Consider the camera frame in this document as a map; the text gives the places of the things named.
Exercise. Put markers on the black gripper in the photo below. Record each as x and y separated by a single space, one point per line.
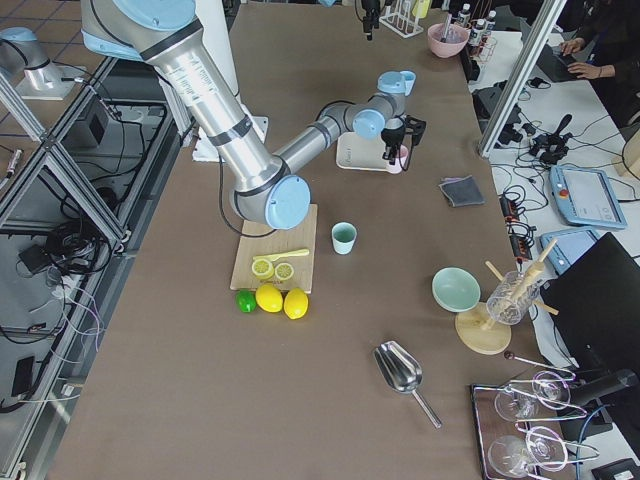
392 136

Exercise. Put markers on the pink plastic cup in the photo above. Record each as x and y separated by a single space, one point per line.
398 163

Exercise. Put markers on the mint green cup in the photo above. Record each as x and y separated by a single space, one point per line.
343 235

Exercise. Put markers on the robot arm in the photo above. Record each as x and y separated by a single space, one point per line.
22 53
277 197

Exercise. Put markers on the cream serving tray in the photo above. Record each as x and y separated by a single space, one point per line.
357 153

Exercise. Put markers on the black framed glass tray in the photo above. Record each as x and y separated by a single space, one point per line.
490 426

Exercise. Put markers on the grey folded cloth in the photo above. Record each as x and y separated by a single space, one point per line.
461 191

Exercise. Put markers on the pink mixing bowl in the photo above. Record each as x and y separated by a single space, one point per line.
449 45

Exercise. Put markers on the mint green bowl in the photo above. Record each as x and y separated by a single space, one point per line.
455 289

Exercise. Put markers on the wooden cutting board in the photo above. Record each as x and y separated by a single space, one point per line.
300 237

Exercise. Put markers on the lemon half slice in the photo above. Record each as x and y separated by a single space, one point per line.
262 269
284 271

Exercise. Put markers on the yellow plastic knife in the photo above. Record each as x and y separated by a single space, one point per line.
281 255

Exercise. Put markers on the clear textured glass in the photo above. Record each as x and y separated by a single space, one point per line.
504 306

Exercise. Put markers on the yellow lemon near board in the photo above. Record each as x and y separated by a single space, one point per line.
269 298

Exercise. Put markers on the blue teach pendant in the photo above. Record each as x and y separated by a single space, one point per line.
570 245
585 197

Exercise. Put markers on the wooden glass drying stand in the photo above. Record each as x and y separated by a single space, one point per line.
479 332

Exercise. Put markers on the green lime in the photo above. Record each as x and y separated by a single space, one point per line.
245 301

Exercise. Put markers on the steel metal scoop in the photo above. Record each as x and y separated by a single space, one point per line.
403 374

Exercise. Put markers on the person at desk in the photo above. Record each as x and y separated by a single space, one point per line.
613 65

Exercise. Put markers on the black laptop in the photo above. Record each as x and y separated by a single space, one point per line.
598 303

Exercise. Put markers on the wine glass upper left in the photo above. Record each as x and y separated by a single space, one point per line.
514 403

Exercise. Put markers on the wine glass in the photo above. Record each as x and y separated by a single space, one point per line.
551 390
514 403
546 449
511 457

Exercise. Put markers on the wine glass upper right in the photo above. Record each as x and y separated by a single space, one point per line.
551 390

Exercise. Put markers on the wine glass lower left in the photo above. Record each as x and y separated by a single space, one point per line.
511 457

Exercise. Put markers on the wine glass lower right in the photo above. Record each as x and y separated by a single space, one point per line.
546 449

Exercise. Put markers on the white wire rack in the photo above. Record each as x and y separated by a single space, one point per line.
399 17

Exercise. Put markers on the aluminium frame post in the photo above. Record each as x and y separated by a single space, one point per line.
533 46

